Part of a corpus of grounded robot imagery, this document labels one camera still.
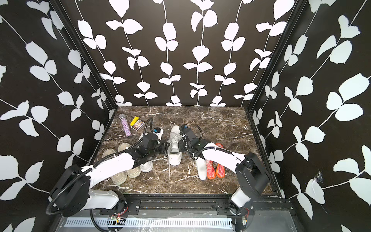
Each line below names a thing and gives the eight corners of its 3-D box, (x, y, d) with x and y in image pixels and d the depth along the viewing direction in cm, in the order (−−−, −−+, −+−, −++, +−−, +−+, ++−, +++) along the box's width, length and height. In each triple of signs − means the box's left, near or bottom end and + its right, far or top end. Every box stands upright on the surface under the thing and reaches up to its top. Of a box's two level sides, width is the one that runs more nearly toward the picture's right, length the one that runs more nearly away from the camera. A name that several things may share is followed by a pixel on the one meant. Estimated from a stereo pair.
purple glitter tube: (126, 139, 103) (124, 136, 100) (120, 117, 116) (118, 114, 113) (132, 137, 104) (131, 134, 101) (126, 115, 118) (124, 112, 114)
